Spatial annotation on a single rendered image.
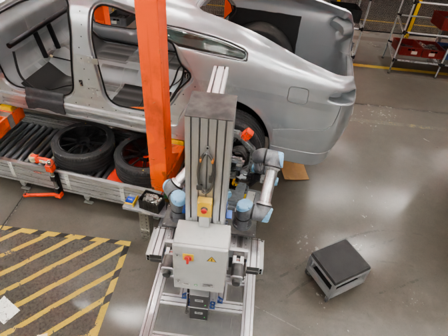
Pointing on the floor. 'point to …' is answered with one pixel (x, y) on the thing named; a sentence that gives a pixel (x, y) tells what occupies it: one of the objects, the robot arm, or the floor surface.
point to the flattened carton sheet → (294, 171)
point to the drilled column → (147, 223)
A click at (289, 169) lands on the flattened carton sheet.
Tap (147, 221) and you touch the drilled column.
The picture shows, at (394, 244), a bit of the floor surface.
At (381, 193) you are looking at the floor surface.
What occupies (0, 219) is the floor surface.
